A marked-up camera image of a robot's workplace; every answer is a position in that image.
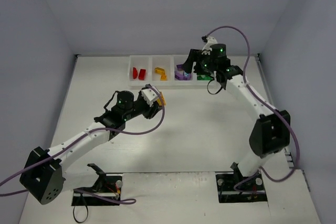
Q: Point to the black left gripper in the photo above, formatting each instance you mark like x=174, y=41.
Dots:
x=151, y=111

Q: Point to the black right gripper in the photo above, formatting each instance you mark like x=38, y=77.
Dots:
x=196, y=57

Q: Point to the yellow long lego brick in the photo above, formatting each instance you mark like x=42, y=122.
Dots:
x=161, y=99

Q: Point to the orange yellow lego brick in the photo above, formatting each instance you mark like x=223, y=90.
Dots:
x=163, y=78

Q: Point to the dark purple lego brick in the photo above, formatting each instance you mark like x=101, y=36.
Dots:
x=179, y=67

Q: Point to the light purple rounded lego brick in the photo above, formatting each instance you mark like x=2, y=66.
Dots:
x=179, y=75

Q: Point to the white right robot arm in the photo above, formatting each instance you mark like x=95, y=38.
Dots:
x=269, y=134

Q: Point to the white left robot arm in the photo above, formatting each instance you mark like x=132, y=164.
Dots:
x=45, y=173

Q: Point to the red slope lego brick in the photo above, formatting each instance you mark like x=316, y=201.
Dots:
x=134, y=73

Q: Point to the white four-compartment sorting tray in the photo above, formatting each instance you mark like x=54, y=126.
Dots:
x=167, y=62

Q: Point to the yellow striped lego brick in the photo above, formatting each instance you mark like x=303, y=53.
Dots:
x=160, y=71

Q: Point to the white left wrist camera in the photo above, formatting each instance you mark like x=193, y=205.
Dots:
x=150, y=95

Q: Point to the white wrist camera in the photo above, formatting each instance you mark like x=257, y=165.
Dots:
x=150, y=95
x=209, y=41

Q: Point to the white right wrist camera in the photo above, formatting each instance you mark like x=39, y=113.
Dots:
x=209, y=41

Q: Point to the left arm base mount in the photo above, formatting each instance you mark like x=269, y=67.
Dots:
x=107, y=185

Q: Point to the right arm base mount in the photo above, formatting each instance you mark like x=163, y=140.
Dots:
x=232, y=187

